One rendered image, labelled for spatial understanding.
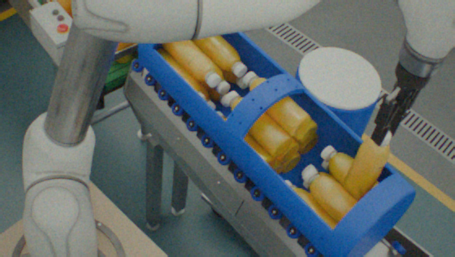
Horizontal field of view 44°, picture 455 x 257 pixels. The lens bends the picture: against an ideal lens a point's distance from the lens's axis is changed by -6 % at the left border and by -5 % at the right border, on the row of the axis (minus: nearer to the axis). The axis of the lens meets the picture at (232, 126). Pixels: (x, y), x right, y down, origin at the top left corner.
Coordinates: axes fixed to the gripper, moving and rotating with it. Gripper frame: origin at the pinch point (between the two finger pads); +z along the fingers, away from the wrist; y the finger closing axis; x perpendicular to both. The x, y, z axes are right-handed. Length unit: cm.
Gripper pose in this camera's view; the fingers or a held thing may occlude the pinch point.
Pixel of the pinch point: (386, 128)
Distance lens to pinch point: 133.0
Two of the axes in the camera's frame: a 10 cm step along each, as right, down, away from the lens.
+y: 7.6, -4.3, 4.8
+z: -1.2, 6.3, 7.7
